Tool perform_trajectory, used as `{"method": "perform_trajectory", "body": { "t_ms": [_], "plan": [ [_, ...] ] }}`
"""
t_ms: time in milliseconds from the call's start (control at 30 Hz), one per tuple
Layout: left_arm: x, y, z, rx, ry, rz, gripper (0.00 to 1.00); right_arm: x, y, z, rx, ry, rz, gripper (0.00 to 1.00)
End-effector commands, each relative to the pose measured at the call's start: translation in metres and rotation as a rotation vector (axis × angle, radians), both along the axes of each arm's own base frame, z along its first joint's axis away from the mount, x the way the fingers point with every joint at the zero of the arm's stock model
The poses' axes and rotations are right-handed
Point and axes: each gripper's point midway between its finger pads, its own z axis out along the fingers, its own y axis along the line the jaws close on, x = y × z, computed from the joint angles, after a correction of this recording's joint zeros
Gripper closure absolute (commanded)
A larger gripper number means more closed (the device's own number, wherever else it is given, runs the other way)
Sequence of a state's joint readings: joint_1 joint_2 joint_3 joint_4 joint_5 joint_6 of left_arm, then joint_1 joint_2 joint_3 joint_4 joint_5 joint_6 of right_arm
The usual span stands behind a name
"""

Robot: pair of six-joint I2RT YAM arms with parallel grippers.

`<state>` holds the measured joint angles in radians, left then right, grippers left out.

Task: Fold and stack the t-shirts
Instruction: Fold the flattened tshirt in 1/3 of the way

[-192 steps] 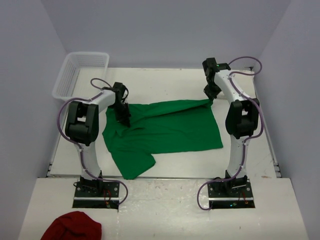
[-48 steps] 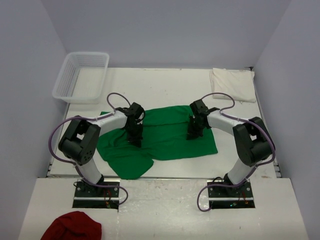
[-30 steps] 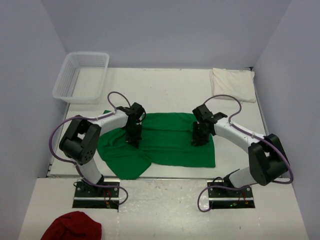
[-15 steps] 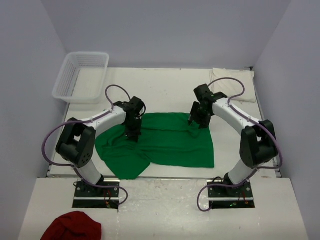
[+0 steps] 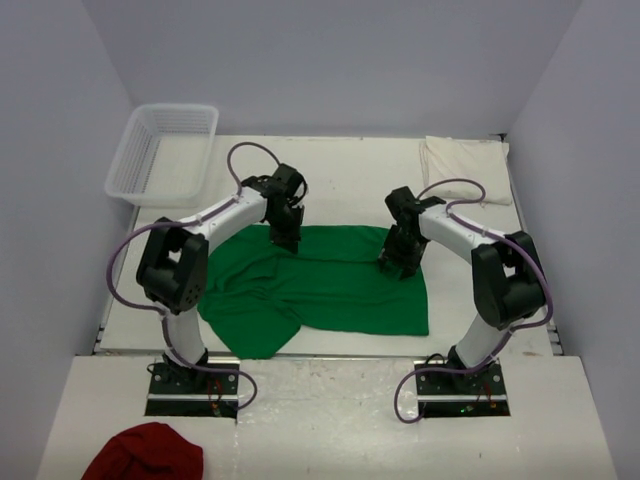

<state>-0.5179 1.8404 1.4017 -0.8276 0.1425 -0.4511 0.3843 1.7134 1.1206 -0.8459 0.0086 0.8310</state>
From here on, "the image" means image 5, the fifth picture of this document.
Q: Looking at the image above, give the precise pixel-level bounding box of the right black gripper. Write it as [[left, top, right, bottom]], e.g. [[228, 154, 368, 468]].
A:
[[379, 225, 429, 281]]

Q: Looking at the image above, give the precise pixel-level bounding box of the green t shirt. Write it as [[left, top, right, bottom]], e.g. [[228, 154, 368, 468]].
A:
[[197, 224, 429, 359]]

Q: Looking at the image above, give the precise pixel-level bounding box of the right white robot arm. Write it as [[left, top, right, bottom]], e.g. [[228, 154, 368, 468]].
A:
[[378, 186, 551, 393]]

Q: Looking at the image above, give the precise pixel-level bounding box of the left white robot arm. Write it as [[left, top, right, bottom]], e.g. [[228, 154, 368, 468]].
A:
[[136, 164, 308, 393]]

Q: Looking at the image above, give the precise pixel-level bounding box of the folded white t shirt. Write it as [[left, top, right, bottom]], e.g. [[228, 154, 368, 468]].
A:
[[420, 136, 513, 205]]

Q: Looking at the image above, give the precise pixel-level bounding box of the white plastic basket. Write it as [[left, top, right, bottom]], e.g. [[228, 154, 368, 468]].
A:
[[104, 103, 219, 208]]

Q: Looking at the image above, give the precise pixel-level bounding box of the red t shirt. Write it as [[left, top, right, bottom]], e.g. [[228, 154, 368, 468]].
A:
[[82, 422, 204, 479]]

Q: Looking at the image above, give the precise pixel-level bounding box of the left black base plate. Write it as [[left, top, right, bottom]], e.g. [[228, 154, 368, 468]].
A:
[[144, 360, 239, 420]]

